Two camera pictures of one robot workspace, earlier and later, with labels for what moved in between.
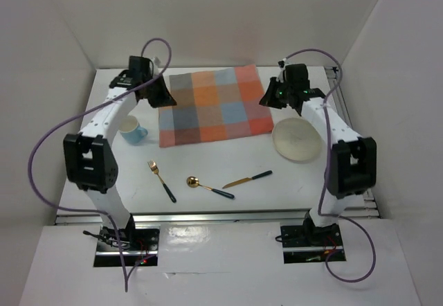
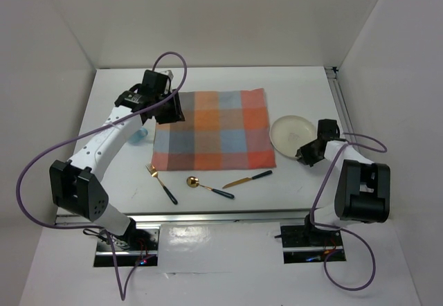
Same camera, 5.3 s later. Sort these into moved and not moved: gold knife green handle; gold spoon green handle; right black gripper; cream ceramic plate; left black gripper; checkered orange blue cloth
Moved: checkered orange blue cloth; right black gripper; left black gripper
Not moved: gold spoon green handle; gold knife green handle; cream ceramic plate
